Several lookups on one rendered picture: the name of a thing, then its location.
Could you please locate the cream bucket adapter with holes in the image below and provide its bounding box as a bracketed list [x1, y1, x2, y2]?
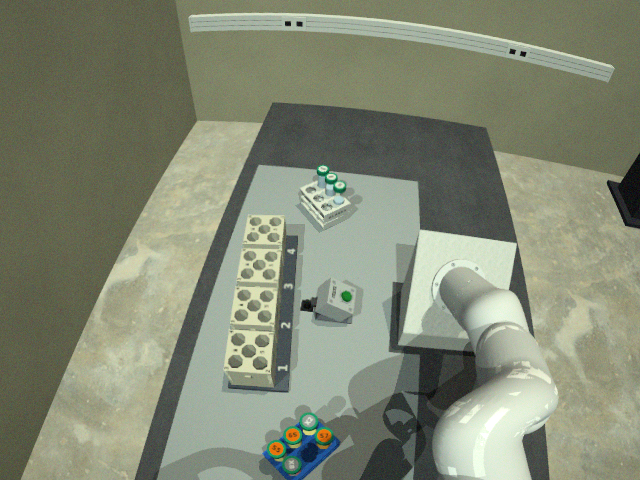
[223, 329, 277, 388]
[243, 215, 287, 266]
[230, 286, 281, 343]
[237, 248, 284, 294]

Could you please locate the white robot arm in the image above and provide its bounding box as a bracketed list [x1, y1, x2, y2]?
[432, 259, 558, 480]

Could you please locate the green tube cap with grey x8 dot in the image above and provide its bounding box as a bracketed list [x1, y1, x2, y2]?
[282, 456, 302, 476]

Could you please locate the blue tube rack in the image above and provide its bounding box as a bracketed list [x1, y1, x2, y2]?
[263, 422, 340, 480]

